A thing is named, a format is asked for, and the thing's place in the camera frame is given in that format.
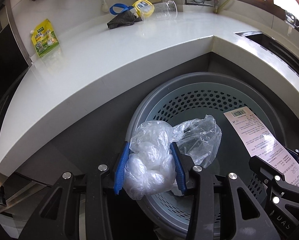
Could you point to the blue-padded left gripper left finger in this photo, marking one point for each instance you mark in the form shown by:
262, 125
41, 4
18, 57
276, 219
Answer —
57, 215

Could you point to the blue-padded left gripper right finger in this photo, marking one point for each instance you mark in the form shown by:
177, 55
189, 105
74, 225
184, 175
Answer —
223, 207

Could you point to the pink printed receipt label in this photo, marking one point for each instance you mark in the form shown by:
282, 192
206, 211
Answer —
260, 142

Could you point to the clear plastic bag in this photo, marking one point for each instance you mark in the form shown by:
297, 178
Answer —
150, 168

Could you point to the grey perforated trash bin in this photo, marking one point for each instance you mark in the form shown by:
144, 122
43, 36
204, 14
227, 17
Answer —
193, 96

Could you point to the black kitchen sink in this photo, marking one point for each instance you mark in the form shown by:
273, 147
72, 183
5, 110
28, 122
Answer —
274, 47

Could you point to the black range hood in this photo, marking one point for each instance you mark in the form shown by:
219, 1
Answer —
14, 58

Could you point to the yellow green refill pouch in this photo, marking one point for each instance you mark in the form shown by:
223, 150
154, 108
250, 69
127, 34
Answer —
44, 38

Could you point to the glass mug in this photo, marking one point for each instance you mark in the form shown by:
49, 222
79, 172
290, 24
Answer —
291, 19

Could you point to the clear plastic cup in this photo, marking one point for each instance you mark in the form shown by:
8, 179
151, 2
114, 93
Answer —
163, 11

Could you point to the black crumpled bag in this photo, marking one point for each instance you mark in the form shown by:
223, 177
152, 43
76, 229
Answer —
126, 18

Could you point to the yellow-rimmed clear lid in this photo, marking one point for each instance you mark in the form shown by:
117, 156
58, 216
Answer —
144, 8

